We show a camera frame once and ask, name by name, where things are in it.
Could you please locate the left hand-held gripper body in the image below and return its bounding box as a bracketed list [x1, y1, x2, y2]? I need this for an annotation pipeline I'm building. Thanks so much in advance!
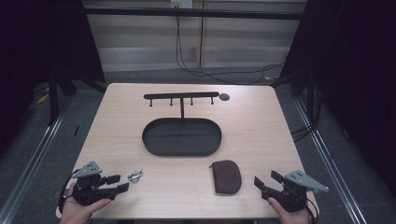
[70, 161, 120, 206]

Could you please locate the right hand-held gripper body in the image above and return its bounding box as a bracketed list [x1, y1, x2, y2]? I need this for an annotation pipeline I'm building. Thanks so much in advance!
[261, 170, 330, 214]

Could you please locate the silver key bunch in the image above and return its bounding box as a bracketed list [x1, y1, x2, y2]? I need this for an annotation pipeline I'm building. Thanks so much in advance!
[127, 169, 144, 184]

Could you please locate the brown zip pouch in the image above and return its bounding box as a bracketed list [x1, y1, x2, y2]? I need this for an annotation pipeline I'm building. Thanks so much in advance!
[208, 160, 243, 195]

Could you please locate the dark oval tray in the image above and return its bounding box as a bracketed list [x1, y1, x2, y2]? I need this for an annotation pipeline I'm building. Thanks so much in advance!
[141, 91, 223, 157]

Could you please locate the person's right hand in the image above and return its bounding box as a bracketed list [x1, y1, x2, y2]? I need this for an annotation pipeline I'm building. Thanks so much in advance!
[268, 196, 318, 224]

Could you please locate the person's left hand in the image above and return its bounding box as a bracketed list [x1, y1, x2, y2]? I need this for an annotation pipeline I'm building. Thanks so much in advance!
[59, 182, 112, 224]

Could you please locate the black metal stand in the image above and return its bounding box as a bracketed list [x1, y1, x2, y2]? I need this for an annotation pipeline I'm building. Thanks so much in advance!
[47, 69, 108, 126]
[270, 68, 317, 126]

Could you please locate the yellow tape scrap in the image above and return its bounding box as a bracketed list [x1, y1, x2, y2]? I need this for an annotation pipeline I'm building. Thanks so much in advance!
[35, 92, 50, 105]

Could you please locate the dark curtain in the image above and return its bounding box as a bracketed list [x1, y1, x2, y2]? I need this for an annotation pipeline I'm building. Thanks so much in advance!
[279, 0, 396, 194]
[0, 0, 106, 153]

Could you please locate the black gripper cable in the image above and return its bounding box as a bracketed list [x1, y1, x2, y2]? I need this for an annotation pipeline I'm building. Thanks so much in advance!
[305, 198, 320, 224]
[58, 169, 80, 215]

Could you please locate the bundle of black cables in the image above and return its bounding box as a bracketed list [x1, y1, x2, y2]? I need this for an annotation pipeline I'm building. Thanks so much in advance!
[290, 123, 316, 143]

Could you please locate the aluminium floor rail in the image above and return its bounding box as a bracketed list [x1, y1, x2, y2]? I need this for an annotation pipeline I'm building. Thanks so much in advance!
[0, 101, 73, 224]
[293, 98, 369, 224]

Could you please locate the long black floor cable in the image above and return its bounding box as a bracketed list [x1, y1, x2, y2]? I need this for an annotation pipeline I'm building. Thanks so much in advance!
[175, 15, 286, 86]

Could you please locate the black horizontal frame bar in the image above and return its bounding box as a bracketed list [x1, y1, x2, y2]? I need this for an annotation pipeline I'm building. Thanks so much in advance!
[83, 7, 305, 21]

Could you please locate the white wall socket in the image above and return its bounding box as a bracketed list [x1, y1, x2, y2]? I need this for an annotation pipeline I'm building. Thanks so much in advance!
[169, 0, 194, 9]

